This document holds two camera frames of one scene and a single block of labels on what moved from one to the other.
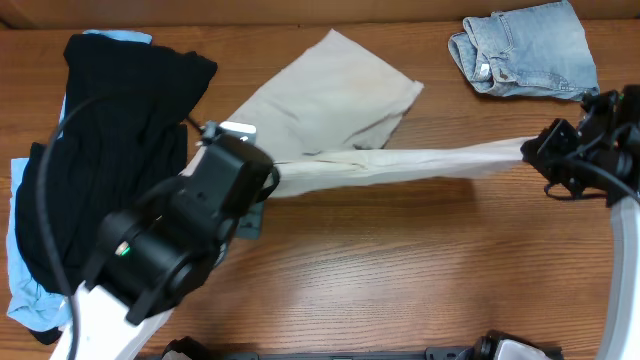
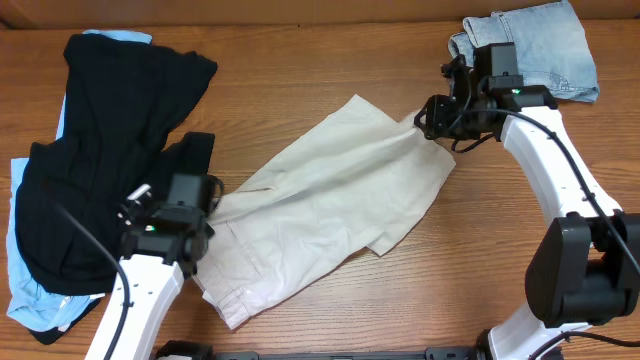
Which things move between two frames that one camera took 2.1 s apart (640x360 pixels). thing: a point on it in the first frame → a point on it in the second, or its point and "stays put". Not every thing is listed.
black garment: [123, 131] stays put
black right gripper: [558, 151] → [435, 117]
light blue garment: [27, 305] stays put
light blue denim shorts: [538, 51] stays put
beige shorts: [311, 125] → [357, 178]
